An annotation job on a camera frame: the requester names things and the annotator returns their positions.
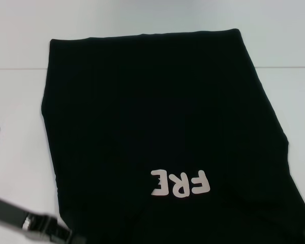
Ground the black shirt with FREE print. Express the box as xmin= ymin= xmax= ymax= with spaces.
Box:
xmin=40 ymin=28 xmax=305 ymax=244

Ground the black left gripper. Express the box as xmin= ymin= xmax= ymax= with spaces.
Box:
xmin=0 ymin=194 xmax=88 ymax=244

